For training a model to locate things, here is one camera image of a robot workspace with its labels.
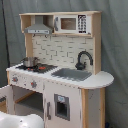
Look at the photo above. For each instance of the black toy faucet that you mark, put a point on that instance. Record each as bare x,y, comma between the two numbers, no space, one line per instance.
81,65

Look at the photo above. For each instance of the toy microwave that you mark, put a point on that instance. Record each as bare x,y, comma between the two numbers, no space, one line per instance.
72,24

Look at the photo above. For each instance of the white fridge door with dispenser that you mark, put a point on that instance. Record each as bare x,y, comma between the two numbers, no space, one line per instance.
62,106

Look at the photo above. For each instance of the small metal pot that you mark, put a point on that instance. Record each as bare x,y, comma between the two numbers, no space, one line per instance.
30,61

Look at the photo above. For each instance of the red stove knob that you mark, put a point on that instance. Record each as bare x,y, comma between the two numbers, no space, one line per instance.
15,79
33,84

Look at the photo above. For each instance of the grey toy sink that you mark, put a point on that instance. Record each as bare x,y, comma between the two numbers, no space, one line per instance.
72,74

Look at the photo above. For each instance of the grey range hood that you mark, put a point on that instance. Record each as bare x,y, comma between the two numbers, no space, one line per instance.
38,27

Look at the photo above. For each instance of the left red stove knob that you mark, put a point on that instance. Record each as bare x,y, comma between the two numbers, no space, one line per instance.
15,79

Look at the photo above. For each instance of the black toy stovetop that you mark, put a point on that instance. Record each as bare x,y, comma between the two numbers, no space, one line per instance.
39,68

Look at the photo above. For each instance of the wooden toy kitchen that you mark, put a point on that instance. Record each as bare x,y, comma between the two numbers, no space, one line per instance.
61,50

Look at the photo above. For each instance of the white oven door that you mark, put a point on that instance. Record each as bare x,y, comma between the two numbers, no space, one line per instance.
7,93

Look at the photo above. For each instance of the right red stove knob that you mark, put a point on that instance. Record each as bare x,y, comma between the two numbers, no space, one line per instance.
33,84

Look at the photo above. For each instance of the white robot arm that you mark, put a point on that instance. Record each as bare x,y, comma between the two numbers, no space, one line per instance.
15,121

